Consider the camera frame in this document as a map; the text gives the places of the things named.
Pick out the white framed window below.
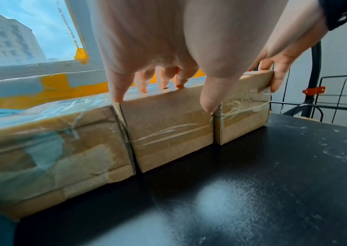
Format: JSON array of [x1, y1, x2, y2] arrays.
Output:
[[0, 0, 107, 80]]

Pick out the yellow tape strip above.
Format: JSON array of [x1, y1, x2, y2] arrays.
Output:
[[0, 68, 208, 110]]

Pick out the person's left hand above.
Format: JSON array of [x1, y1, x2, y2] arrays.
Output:
[[86, 0, 289, 114]]

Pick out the brown cardboard box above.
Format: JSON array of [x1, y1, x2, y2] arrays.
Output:
[[213, 69, 275, 146], [0, 94, 137, 222], [116, 85, 216, 173]]

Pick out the person's right hand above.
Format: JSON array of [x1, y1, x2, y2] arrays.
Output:
[[250, 0, 328, 93]]

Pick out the right marker wristband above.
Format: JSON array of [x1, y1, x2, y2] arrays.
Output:
[[317, 0, 347, 32]]

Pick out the black wire cart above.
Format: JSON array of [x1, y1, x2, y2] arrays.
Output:
[[269, 39, 347, 128]]

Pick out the yellow tape piece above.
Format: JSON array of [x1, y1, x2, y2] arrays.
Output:
[[74, 47, 91, 64]]

